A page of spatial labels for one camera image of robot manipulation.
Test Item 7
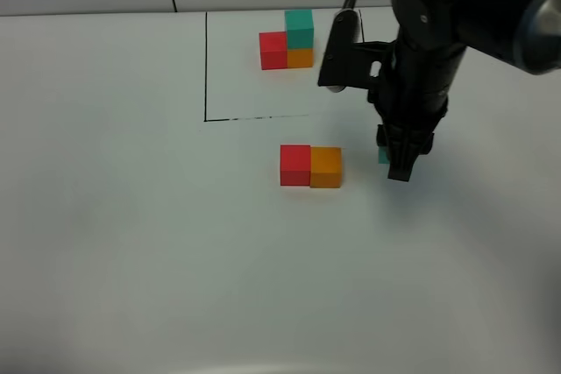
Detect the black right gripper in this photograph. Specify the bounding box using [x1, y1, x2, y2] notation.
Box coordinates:
[368, 49, 450, 181]

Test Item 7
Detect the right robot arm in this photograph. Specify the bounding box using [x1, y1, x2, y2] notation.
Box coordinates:
[369, 0, 560, 181]

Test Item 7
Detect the orange template cube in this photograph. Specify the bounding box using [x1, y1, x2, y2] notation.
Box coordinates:
[287, 48, 314, 68]

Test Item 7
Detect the teal template cube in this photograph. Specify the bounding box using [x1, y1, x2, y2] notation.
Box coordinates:
[284, 10, 314, 50]

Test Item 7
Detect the red template cube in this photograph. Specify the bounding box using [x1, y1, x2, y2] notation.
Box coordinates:
[259, 32, 288, 70]

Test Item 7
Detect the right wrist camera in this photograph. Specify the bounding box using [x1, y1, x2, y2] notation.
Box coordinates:
[317, 9, 394, 92]

